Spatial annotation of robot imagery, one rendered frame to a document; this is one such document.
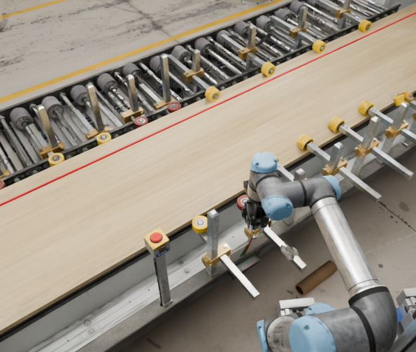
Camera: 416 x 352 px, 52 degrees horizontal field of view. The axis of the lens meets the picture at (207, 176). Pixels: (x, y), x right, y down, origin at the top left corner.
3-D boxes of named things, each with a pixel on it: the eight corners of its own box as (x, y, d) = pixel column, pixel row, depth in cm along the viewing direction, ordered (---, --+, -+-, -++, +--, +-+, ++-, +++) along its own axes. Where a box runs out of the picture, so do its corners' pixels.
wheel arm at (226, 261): (259, 297, 184) (260, 292, 180) (253, 301, 182) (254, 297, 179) (201, 230, 207) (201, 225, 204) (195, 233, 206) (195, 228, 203)
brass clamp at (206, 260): (231, 255, 198) (231, 249, 194) (208, 270, 192) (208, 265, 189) (223, 246, 201) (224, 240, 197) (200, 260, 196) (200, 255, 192)
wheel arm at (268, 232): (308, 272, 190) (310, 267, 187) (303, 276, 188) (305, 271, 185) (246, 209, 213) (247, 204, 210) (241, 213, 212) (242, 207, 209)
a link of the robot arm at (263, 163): (256, 172, 115) (247, 151, 121) (252, 198, 123) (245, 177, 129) (283, 167, 116) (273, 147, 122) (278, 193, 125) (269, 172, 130)
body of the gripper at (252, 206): (247, 230, 136) (249, 207, 127) (242, 209, 141) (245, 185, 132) (270, 228, 136) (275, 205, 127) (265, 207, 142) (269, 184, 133)
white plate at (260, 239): (270, 239, 216) (272, 228, 208) (230, 265, 205) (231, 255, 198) (269, 238, 216) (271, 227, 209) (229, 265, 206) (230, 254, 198)
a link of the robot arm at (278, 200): (309, 200, 111) (294, 170, 118) (268, 207, 109) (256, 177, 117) (303, 218, 117) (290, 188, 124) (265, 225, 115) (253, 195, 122)
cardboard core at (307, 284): (338, 267, 275) (305, 292, 263) (335, 272, 281) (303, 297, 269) (328, 258, 280) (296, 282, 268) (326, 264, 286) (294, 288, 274)
